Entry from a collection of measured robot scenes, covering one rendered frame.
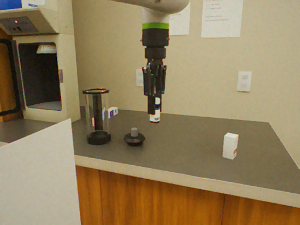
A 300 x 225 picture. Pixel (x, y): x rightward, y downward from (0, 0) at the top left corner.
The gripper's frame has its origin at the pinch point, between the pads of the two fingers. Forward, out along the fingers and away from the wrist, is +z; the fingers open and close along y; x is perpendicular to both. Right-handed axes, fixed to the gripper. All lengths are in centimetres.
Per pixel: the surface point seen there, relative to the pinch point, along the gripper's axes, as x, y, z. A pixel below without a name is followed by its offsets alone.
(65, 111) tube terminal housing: -57, -2, 12
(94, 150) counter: -19.0, 13.4, 18.7
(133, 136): -9.7, 0.4, 15.1
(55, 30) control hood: -56, 0, -28
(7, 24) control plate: -80, 10, -32
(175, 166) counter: 12.9, 7.3, 18.3
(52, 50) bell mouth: -66, -4, -19
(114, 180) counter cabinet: -8.7, 14.0, 27.9
